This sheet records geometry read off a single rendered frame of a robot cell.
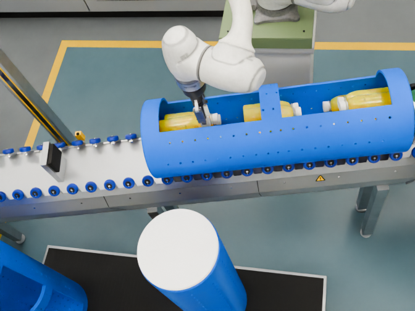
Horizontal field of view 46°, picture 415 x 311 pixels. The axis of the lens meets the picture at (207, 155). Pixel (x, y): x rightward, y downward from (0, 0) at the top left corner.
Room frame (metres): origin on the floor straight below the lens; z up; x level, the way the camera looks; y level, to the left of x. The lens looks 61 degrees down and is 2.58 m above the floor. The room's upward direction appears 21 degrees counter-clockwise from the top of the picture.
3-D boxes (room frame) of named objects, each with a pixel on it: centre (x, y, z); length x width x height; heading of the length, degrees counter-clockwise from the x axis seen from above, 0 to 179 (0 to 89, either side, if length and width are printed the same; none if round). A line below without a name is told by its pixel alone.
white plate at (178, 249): (0.57, 0.20, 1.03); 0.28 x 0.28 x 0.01
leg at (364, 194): (0.80, -0.67, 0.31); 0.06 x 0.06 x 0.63; 74
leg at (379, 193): (0.66, -0.63, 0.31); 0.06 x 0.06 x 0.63; 74
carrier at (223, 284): (0.57, 0.20, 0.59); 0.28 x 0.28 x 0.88
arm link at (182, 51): (0.91, -0.04, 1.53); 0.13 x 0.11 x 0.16; 44
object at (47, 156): (1.09, 0.56, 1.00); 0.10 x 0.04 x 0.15; 164
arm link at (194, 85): (0.92, -0.04, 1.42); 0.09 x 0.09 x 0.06
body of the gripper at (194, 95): (0.92, -0.04, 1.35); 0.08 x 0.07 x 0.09; 164
